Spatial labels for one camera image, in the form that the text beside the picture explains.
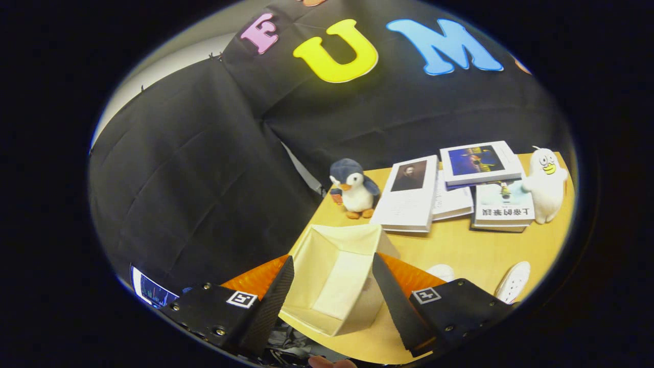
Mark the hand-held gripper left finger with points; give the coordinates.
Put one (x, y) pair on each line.
(271, 306)

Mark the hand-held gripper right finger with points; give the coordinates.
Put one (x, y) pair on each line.
(398, 306)

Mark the white canvas shoe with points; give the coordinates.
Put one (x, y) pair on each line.
(442, 272)
(513, 282)

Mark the cream fabric storage box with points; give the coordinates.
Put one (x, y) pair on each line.
(332, 286)

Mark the white book with portrait cover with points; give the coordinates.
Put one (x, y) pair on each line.
(406, 204)

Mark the grey penguin plush toy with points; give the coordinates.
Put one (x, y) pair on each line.
(357, 197)

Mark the plain white book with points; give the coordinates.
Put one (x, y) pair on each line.
(452, 202)

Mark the computer monitor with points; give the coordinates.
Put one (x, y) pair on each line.
(153, 293)

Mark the book with pale illustrated cover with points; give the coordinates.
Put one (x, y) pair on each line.
(503, 207)

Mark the book with night photo cover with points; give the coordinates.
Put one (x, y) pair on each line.
(480, 162)

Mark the white duck plush toy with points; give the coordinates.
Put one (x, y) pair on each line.
(544, 189)

